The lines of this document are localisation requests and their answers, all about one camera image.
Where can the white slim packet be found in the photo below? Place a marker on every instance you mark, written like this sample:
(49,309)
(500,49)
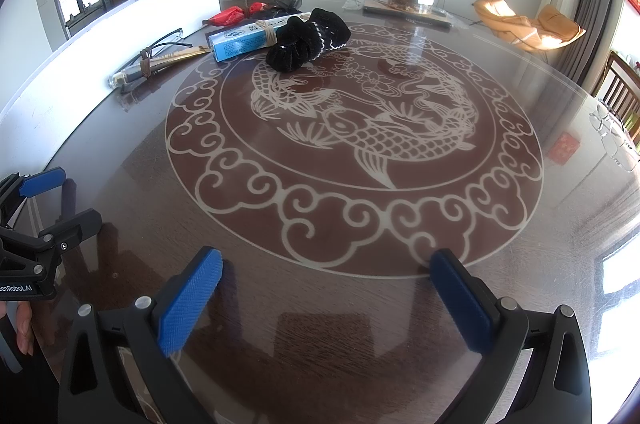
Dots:
(270,24)

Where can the black pearl-trimmed scrunchie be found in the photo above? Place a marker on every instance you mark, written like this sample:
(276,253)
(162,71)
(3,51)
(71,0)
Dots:
(295,49)

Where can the wooden dining chair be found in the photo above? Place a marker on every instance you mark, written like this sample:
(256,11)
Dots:
(620,89)

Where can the blue toothpaste box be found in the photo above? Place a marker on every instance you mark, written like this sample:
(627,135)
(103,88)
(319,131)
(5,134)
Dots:
(235,44)

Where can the wooden tray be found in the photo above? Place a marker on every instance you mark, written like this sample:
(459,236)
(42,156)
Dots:
(380,7)

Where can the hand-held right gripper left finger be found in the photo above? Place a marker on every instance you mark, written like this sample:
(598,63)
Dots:
(192,299)

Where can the red plastic bag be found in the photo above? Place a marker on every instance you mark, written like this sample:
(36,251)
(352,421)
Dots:
(227,16)

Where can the rubber-banded gold tube bundle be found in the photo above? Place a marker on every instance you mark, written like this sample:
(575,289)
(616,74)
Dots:
(150,65)

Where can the orange lounge chair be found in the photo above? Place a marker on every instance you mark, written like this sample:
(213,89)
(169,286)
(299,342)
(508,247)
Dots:
(550,21)

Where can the person's left hand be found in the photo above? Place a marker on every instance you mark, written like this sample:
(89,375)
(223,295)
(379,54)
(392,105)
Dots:
(24,329)

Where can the black mesh hair flower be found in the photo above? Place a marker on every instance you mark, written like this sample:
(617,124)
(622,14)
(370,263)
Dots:
(285,6)

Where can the white board panel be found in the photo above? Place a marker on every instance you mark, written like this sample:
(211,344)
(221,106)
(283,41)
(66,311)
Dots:
(125,19)

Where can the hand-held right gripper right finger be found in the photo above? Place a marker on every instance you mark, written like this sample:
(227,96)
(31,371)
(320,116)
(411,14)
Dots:
(462,299)

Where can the red fabric flower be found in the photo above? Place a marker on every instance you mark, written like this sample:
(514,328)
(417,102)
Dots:
(255,7)

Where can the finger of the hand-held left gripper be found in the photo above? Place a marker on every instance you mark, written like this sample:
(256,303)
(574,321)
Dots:
(75,226)
(45,182)

